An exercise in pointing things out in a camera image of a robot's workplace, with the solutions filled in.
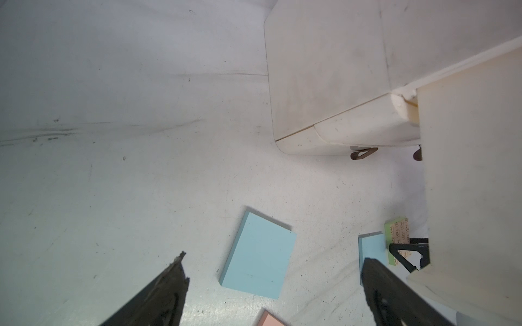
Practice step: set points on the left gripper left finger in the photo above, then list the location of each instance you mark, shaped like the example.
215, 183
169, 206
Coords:
161, 302

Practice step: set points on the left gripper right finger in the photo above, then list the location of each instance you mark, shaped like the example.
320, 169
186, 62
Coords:
392, 302

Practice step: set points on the patterned sticky notes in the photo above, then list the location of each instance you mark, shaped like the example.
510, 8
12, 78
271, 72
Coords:
397, 232

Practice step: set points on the white plastic drawer cabinet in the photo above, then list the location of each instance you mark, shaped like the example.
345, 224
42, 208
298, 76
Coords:
344, 75

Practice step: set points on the right blue sticky notes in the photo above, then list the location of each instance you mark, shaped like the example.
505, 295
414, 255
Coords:
372, 245

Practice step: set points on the blue sticky notes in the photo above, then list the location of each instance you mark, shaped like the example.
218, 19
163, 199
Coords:
259, 258
372, 245

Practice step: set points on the left blue sticky notes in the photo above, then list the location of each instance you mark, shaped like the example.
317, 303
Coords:
259, 258

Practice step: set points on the left pink sticky notes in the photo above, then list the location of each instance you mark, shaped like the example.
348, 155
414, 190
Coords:
268, 319

